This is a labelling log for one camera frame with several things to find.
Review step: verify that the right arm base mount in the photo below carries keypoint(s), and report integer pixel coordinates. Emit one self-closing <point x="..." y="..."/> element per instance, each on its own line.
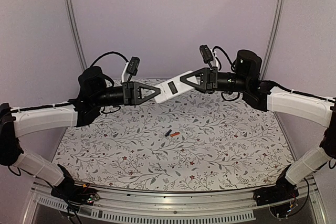
<point x="275" y="193"/>

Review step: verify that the aluminium front rail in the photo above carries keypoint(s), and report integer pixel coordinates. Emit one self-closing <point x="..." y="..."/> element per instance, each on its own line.
<point x="120" y="205"/>

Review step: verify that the floral patterned table mat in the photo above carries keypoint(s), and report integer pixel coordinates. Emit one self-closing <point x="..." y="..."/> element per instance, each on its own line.
<point x="223" y="144"/>

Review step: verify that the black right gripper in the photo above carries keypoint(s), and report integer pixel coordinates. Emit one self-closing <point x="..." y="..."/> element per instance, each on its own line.
<point x="212" y="80"/>

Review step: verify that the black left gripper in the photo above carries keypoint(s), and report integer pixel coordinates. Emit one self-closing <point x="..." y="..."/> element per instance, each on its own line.
<point x="132" y="93"/>

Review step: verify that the aluminium frame post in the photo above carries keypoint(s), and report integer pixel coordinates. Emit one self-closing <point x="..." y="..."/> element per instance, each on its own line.
<point x="75" y="34"/>
<point x="274" y="30"/>

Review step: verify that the dark purple AAA battery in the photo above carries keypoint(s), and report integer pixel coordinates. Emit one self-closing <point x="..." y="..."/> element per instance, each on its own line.
<point x="168" y="133"/>

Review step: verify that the orange AAA battery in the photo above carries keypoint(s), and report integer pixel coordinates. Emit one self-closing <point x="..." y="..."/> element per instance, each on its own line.
<point x="174" y="134"/>

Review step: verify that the right aluminium frame post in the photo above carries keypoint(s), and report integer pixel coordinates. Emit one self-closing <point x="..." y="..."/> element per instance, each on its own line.
<point x="274" y="30"/>

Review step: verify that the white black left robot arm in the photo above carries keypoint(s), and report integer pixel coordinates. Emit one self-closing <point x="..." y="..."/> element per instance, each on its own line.
<point x="97" y="91"/>

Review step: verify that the left aluminium frame post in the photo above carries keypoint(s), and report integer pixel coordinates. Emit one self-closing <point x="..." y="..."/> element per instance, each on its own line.
<point x="75" y="34"/>

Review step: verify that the white remote control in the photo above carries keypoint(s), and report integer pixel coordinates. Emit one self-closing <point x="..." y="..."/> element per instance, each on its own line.
<point x="172" y="88"/>

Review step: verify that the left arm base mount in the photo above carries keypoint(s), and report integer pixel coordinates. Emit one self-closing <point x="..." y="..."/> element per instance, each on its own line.
<point x="76" y="194"/>

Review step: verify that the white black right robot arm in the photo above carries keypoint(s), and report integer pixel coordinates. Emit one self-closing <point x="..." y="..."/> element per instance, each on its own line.
<point x="265" y="95"/>

